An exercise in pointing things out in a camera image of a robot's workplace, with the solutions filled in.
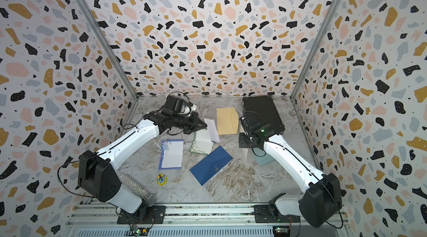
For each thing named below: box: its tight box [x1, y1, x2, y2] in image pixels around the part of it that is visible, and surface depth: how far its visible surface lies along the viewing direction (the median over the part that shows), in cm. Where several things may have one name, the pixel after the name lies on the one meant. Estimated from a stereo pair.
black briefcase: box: [242, 95, 286, 135], surface depth 115 cm
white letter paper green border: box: [189, 129, 214, 155], surface depth 99 cm
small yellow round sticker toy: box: [155, 173, 168, 186], surface depth 85 cm
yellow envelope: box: [216, 107, 239, 136], surface depth 112 cm
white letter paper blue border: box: [157, 139, 185, 170], surface depth 94 cm
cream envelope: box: [239, 147, 249, 166], surface depth 80 cm
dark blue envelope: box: [189, 145, 233, 186], surface depth 92 cm
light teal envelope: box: [252, 147, 276, 167], surface depth 92 cm
